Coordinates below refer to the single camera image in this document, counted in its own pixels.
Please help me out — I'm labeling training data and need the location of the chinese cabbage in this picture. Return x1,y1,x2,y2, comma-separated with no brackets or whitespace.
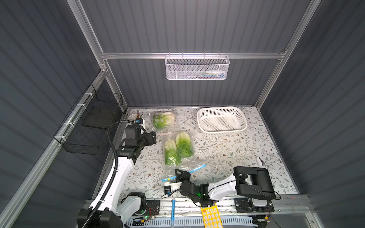
164,139,182,166
175,131,194,158
153,112,175,129

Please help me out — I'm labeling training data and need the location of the clear zip-top bag blue seal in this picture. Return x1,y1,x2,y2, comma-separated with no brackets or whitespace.
162,131,206,182

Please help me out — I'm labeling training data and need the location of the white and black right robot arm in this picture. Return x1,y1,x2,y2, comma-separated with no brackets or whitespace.
164,166,281,212

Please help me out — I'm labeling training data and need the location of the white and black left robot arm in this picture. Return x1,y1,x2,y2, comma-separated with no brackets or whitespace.
77,118,156,228

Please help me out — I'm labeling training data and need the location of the clear zip-top bag pink seal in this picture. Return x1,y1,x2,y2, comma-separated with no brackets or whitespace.
148,111,180,133

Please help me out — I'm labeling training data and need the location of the chinese cabbage in pink bag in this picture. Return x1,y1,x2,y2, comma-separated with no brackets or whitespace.
153,112,175,129

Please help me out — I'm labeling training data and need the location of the white cup pen holder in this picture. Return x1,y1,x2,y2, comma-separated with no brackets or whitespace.
127,112,145,126

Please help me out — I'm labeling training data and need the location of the yellow calculator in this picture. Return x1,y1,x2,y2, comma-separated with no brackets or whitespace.
201,203,223,228

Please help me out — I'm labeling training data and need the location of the blue pen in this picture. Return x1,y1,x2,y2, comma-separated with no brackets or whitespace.
170,199,175,228

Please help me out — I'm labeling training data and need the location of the small white object on table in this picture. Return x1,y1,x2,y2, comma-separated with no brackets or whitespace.
256,156,265,167

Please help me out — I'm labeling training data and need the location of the white perforated plastic basket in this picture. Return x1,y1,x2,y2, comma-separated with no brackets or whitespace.
197,106,248,136

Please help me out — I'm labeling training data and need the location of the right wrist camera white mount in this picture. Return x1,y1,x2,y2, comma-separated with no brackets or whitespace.
164,182,182,195

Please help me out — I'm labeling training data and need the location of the white slotted cable duct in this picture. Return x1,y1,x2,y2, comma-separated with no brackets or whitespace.
126,216,258,228

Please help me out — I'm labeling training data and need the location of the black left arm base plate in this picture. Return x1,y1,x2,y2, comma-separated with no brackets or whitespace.
141,199,161,216

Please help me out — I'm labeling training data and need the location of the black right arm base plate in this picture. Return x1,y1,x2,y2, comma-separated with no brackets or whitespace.
234,198,275,213

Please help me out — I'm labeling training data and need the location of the black wire mesh basket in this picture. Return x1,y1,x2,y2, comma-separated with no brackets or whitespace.
54,86,123,155

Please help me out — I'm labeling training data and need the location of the white wire wall basket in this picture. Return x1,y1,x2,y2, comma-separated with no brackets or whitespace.
165,55,230,80

